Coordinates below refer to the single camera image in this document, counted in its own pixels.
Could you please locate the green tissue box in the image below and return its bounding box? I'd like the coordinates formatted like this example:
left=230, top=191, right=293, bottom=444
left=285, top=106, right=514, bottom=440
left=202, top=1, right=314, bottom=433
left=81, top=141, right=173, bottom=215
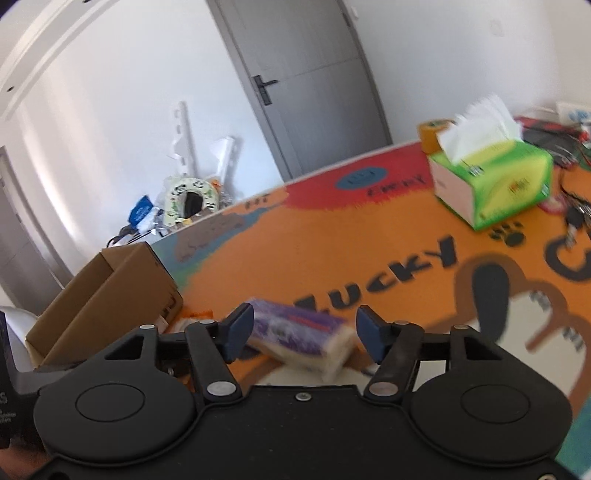
left=427, top=95, right=554, bottom=232

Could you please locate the person's left hand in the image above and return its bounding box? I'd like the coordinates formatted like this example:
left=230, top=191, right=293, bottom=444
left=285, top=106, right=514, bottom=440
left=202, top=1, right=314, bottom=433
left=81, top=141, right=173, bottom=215
left=0, top=442, right=47, bottom=480

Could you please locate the grey door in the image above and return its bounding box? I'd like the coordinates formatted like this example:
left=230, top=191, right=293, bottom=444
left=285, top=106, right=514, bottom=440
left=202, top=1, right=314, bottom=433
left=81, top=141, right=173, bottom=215
left=207, top=0, right=393, bottom=182

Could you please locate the purple white bread packet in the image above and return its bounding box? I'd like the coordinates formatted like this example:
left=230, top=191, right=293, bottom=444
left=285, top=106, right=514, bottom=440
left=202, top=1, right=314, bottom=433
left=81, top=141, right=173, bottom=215
left=242, top=299, right=358, bottom=381

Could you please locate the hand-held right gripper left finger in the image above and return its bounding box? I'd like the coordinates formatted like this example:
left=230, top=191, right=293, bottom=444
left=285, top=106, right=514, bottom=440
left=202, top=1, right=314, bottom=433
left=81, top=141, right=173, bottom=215
left=92, top=302, right=256, bottom=402

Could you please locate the tall white perforated board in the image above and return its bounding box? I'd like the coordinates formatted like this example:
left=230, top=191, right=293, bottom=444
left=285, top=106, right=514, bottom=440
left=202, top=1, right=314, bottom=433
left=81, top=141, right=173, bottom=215
left=168, top=102, right=197, bottom=178

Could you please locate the blue white bag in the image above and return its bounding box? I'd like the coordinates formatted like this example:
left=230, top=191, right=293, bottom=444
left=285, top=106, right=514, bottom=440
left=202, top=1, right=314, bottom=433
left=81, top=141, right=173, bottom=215
left=129, top=196, right=155, bottom=229

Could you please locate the black door handle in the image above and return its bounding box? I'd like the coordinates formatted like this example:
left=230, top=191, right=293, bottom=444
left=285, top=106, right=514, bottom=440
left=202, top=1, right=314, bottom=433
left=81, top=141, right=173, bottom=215
left=252, top=74, right=279, bottom=107

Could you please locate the short white perforated board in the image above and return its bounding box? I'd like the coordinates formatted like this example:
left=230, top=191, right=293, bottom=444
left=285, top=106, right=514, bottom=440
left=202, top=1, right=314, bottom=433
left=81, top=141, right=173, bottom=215
left=210, top=136, right=241, bottom=204

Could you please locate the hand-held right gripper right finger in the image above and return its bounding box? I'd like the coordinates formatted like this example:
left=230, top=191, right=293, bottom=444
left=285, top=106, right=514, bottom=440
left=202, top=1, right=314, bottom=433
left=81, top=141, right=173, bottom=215
left=356, top=305, right=509, bottom=403

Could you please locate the panda print toilet seat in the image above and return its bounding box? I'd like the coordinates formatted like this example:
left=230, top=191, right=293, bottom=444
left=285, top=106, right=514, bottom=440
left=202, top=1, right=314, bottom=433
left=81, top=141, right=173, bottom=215
left=165, top=178, right=221, bottom=227

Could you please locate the cardboard box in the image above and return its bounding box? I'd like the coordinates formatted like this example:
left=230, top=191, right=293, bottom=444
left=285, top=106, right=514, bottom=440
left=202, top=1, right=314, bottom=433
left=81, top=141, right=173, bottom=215
left=25, top=242, right=184, bottom=370

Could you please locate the yellow tape roll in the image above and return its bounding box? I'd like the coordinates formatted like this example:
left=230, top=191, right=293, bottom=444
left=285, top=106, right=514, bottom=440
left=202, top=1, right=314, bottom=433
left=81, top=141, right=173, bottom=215
left=418, top=119, right=458, bottom=155

